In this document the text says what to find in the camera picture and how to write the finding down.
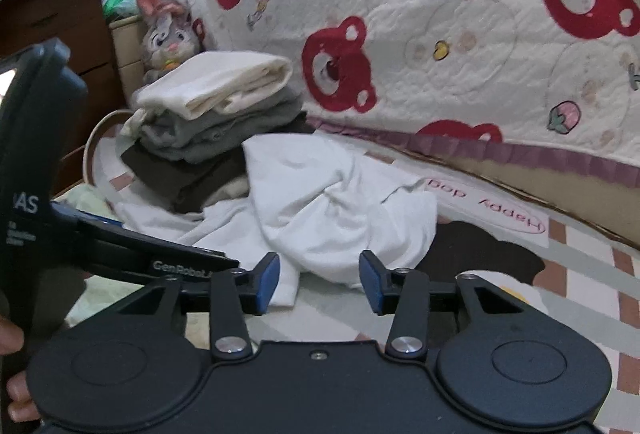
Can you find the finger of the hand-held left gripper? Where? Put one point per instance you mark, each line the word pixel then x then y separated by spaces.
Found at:
pixel 170 264

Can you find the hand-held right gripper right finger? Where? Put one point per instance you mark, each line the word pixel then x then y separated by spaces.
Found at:
pixel 371 281

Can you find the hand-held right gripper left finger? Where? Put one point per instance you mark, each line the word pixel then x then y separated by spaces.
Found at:
pixel 268 281

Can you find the white shirt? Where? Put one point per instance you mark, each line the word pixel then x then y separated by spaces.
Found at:
pixel 320 204

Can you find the person's left hand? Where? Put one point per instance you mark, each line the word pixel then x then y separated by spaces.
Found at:
pixel 11 339

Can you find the brown wooden cabinet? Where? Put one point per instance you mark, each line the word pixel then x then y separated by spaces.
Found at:
pixel 50 14

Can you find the cream bedside box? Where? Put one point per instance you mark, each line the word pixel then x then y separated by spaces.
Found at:
pixel 127 49

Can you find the grey folded garment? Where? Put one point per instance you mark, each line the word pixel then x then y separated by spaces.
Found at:
pixel 210 134

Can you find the grey bunny plush toy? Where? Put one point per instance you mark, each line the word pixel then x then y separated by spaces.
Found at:
pixel 165 34

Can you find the beige mattress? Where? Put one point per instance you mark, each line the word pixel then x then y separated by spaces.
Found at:
pixel 550 199

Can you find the bear print quilt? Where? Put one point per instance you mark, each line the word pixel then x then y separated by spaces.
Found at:
pixel 425 14

